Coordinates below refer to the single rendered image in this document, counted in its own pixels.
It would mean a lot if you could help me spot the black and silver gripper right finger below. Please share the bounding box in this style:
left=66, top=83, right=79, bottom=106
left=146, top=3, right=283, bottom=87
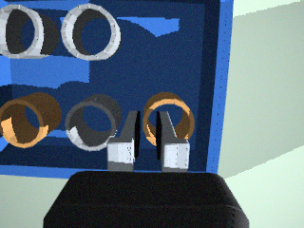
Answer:
left=156, top=111, right=189, bottom=172

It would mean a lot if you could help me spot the bronze bushing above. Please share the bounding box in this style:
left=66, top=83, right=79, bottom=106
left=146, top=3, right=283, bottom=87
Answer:
left=142, top=92, right=195, bottom=145
left=0, top=92, right=62, bottom=148

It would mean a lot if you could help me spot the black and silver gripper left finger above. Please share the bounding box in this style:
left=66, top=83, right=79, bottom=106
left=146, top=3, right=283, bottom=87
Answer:
left=106, top=111, right=141, bottom=172

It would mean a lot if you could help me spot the blue crate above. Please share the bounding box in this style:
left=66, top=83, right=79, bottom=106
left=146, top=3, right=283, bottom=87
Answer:
left=0, top=0, right=234, bottom=179

